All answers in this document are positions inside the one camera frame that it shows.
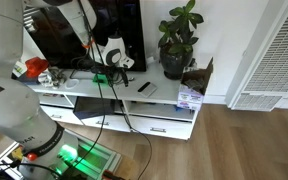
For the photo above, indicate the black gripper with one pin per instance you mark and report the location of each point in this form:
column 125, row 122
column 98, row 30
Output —
column 116, row 70

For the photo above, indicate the green leafy plant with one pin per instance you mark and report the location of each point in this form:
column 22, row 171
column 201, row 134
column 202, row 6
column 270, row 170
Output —
column 180, row 13

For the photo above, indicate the green plastic stand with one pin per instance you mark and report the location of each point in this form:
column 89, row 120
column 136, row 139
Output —
column 99, row 79

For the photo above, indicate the red plastic object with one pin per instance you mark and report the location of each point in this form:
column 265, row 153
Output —
column 35, row 65

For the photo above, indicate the white TV stand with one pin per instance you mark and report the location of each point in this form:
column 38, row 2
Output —
column 164, row 90

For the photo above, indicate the narrow white drawer front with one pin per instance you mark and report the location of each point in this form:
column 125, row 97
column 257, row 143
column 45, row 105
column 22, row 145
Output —
column 62, row 116

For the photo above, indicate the open cardboard box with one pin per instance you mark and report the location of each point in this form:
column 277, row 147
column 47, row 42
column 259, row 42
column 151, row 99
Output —
column 189, row 98

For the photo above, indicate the slim black remote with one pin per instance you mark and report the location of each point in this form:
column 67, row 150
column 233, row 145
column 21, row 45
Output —
column 144, row 86

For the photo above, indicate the white round dish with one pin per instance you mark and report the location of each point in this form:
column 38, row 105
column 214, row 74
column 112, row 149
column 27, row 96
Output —
column 71, row 84

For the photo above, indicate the white wall vent heater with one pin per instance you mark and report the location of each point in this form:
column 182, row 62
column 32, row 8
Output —
column 277, row 66

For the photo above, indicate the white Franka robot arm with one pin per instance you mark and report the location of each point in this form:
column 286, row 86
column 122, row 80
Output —
column 14, row 110

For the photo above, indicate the black flat screen TV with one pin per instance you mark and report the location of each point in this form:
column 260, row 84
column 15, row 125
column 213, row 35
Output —
column 130, row 20

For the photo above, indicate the stack of books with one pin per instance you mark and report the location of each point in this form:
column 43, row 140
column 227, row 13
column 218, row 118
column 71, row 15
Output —
column 18, row 68

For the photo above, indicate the dark glazed plant pot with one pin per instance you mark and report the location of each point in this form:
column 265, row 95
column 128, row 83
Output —
column 175, row 65

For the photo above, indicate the wide white drawer front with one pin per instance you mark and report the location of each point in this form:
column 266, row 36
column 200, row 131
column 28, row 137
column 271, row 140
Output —
column 164, row 128

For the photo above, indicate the striped crumpled cloth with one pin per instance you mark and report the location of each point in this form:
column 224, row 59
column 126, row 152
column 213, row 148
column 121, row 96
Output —
column 50, row 78

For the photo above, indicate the black shelf panel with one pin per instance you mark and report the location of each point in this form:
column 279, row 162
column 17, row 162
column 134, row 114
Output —
column 90, row 107

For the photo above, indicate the green lit robot base platform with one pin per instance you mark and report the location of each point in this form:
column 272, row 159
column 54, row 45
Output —
column 100, row 161

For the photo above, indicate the white power adapter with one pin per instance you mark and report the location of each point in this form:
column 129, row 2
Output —
column 150, row 60

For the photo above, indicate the medium white drawer front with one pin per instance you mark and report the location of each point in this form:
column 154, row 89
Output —
column 114, row 123

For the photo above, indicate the red emergency stop button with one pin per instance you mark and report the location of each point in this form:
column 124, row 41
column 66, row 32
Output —
column 32, row 156

